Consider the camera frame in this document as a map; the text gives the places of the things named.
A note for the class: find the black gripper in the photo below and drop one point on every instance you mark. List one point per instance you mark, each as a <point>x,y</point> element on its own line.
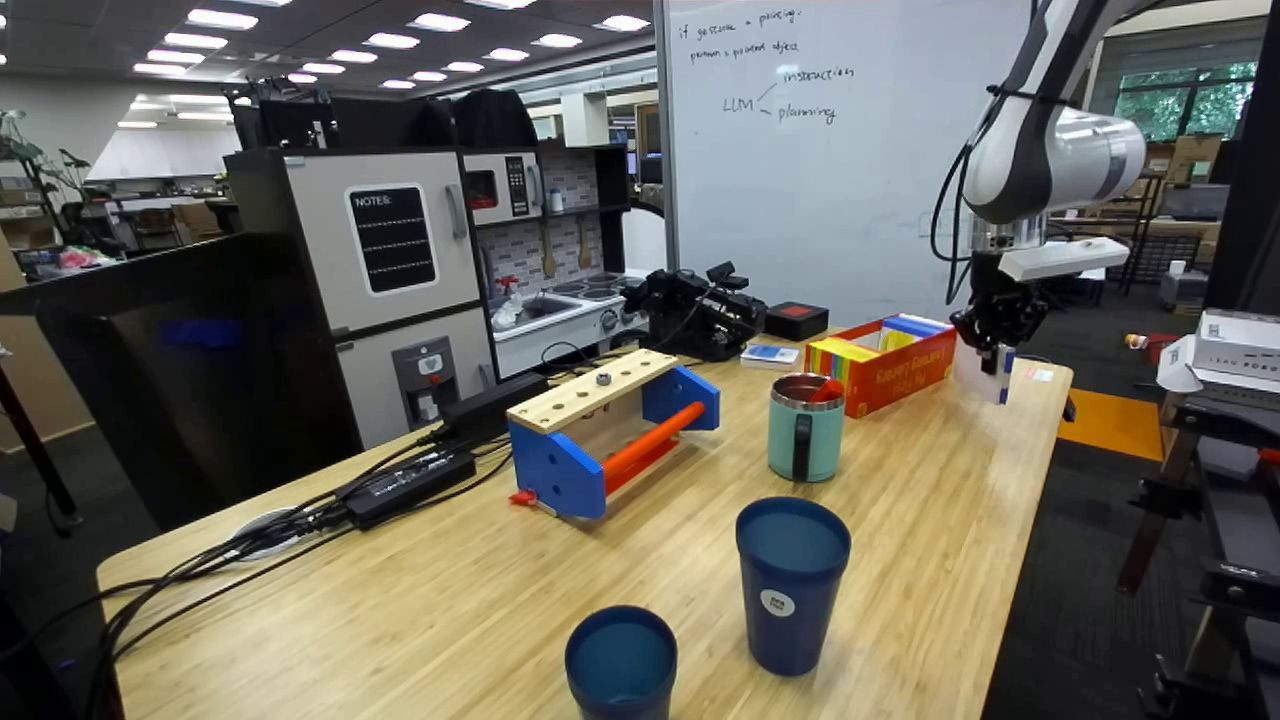
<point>993,309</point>

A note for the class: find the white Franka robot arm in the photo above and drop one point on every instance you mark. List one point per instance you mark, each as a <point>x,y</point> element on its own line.
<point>1064,160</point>

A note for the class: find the blue white book in box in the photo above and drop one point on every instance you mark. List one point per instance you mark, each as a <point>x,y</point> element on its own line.
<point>916,324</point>

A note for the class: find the orange cardboard book box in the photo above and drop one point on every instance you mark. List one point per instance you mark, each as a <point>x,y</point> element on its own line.
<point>901,379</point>

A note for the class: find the yellow book in box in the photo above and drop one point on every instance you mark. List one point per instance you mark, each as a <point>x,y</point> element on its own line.
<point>836,349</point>

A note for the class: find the black box red top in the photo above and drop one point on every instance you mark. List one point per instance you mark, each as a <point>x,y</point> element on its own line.
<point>798,322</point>

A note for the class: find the blue white flat book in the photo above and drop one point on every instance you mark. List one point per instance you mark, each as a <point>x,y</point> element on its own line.
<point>769,353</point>

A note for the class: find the blue plastic cup with sticker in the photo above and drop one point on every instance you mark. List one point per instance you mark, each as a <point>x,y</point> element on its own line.
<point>792,593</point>

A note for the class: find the blue wooden tool rack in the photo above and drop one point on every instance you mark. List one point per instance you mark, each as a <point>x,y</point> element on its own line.
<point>560,474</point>

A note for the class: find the plain blue plastic cup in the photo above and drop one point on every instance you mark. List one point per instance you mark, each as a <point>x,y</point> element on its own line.
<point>620,670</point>

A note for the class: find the white printer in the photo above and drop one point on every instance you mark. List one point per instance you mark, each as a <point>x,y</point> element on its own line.
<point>1234,349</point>

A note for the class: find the large whiteboard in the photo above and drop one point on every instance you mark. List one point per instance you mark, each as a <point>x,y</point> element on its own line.
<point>814,202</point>

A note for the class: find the black side stand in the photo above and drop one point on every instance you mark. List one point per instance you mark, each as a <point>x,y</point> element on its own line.
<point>1222,532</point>

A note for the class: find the white toy kitchen counter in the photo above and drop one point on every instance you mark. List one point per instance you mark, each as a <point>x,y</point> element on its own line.
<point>553,324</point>

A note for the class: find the black power brick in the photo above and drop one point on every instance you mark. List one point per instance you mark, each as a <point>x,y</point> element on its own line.
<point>492,408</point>

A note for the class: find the white toy microwave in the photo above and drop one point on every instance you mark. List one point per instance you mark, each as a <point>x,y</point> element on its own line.
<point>504,186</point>

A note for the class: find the black power adapter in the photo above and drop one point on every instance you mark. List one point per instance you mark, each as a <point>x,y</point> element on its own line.
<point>405,486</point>

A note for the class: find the white toy oven tower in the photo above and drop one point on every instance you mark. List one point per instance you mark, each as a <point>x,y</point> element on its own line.
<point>385,255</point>

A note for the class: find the dark partition panel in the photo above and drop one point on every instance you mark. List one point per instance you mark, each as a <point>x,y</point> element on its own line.
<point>172,385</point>

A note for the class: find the black camera device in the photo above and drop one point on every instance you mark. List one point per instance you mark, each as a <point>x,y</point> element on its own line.
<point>693,314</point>

